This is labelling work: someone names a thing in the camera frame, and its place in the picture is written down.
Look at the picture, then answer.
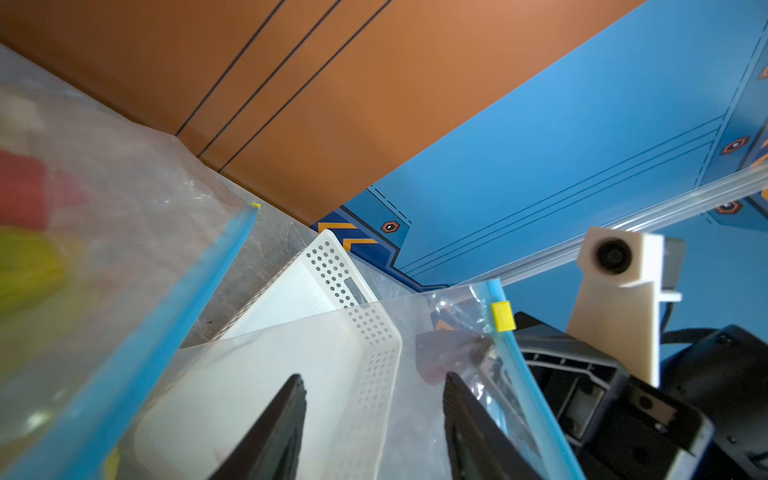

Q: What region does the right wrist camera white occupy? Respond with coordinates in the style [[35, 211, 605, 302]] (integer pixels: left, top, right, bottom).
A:
[[566, 227, 687, 387]]

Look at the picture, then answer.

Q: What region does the white perforated plastic basket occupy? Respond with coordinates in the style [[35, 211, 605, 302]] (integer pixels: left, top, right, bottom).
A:
[[130, 231, 402, 479]]

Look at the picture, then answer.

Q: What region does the clear zip-top bag blue zipper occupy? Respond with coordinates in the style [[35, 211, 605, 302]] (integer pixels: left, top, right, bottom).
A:
[[1, 47, 258, 479]]

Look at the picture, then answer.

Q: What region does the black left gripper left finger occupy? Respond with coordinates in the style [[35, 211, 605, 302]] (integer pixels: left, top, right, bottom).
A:
[[209, 374, 307, 480]]

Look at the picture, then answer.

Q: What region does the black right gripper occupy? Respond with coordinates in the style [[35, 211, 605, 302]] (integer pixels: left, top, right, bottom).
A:
[[515, 313, 767, 479]]

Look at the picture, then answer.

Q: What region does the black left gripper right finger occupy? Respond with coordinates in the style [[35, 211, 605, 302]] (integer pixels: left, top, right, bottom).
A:
[[442, 372, 541, 480]]

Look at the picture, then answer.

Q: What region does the aluminium corner post right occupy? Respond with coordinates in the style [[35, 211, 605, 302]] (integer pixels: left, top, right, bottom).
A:
[[461, 161, 768, 288]]

